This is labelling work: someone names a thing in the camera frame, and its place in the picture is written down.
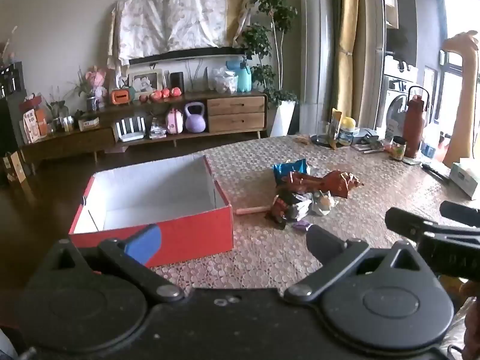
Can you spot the white photo frame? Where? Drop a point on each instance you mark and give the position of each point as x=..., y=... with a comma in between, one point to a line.
x=144, y=81

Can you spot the yellow lid bottle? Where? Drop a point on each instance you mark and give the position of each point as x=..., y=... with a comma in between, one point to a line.
x=347, y=131

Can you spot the stack of magazines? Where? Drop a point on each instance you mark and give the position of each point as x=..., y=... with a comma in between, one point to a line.
x=158, y=131

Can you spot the pink stick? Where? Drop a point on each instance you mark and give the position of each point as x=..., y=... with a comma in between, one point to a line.
x=253, y=210

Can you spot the green white tissue box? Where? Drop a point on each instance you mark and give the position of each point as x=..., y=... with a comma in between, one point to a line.
x=465, y=178

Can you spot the teal spray bottle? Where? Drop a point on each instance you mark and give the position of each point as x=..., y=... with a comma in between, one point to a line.
x=240, y=77

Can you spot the white washing machine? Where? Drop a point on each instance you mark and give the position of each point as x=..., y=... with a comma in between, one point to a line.
x=397, y=105

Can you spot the dark red thermos bottle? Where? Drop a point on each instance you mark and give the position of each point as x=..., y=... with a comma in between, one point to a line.
x=414, y=127

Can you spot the purple kettlebell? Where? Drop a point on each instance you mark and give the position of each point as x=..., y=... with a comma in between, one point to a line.
x=195, y=122

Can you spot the pink small suitcase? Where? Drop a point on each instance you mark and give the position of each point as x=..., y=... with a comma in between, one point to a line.
x=174, y=122

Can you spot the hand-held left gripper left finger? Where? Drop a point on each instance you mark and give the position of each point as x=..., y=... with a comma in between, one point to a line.
x=144, y=243

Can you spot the blue snack packet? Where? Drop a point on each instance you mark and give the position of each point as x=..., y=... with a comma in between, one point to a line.
x=288, y=167

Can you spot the clear water bottle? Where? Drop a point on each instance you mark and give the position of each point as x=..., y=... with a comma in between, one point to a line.
x=429, y=146

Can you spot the dark red snack packet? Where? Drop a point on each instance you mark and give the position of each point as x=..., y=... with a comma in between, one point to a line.
x=279, y=208

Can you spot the white router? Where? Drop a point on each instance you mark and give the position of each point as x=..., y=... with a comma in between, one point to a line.
x=129, y=133

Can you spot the potted tree in white pot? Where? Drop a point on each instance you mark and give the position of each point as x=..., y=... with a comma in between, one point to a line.
x=283, y=116

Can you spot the brown cardboard box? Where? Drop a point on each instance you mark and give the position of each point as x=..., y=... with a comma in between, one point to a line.
x=17, y=170

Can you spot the yellow cloth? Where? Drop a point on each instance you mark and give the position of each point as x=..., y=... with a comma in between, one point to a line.
x=238, y=11

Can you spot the tan tall figure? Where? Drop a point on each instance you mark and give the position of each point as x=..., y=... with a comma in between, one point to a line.
x=463, y=101

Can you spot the purple candy wrapper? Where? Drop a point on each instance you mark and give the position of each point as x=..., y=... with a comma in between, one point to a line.
x=302, y=226

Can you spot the patterned vase with plant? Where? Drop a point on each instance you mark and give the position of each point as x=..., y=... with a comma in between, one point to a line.
x=91, y=103

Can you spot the black television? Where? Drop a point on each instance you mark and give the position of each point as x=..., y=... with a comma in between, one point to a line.
x=187, y=53

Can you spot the clear plastic bag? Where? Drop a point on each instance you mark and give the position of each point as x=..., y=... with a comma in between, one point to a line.
x=225, y=82

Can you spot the yellow curtain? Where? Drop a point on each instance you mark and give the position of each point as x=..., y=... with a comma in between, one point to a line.
x=350, y=45

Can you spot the small tan box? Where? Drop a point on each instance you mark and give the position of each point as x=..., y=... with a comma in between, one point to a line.
x=89, y=123

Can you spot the black remote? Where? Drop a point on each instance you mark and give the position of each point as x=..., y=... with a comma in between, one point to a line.
x=435, y=172

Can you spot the red apple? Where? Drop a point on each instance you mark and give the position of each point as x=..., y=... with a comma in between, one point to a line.
x=143, y=98
x=155, y=96
x=176, y=91
x=165, y=93

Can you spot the wooden television cabinet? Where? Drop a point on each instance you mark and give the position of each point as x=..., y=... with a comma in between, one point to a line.
x=236, y=114

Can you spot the white egg print snack packet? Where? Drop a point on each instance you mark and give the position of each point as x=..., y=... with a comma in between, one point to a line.
x=324, y=202

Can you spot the glass jar with dark lid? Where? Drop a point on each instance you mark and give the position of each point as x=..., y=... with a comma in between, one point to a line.
x=398, y=149

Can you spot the pink plush bouquet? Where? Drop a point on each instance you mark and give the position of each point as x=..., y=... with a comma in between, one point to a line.
x=95, y=78

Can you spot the white orange packet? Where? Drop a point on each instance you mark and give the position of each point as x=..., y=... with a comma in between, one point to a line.
x=35, y=125

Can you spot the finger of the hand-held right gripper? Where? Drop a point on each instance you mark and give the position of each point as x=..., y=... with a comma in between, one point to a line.
x=405, y=221
x=461, y=213

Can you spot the yellow tall packet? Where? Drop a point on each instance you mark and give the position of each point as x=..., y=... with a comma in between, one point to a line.
x=336, y=120

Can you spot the red cardboard box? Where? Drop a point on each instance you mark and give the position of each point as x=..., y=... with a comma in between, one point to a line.
x=195, y=232

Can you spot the floral cloth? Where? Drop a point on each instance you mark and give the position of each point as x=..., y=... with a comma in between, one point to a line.
x=168, y=15

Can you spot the glass cup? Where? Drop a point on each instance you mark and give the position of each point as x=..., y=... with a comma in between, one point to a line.
x=324, y=131

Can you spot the orange box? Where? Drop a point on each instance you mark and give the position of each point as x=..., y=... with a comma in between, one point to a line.
x=122, y=96

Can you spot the black round tray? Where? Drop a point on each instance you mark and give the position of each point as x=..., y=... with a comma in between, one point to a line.
x=318, y=141

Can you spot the red gift box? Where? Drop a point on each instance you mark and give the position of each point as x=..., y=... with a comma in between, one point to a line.
x=32, y=102

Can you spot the grey standing air conditioner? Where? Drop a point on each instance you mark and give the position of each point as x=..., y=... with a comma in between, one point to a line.
x=317, y=45

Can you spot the person's right hand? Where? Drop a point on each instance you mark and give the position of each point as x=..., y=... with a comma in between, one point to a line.
x=473, y=288

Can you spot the black speaker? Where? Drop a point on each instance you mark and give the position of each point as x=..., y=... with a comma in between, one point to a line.
x=177, y=80

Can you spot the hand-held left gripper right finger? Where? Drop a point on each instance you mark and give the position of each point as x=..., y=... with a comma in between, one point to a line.
x=322, y=242

